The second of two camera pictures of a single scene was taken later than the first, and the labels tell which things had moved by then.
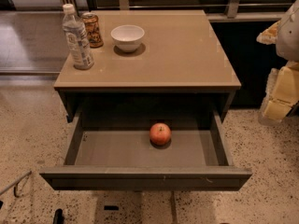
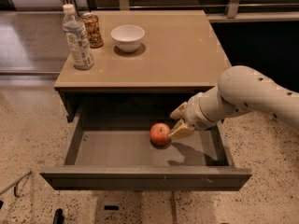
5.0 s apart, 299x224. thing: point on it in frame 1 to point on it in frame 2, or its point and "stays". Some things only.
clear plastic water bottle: (77, 35) stays
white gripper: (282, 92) to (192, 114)
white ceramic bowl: (127, 37) stays
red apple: (160, 133) stays
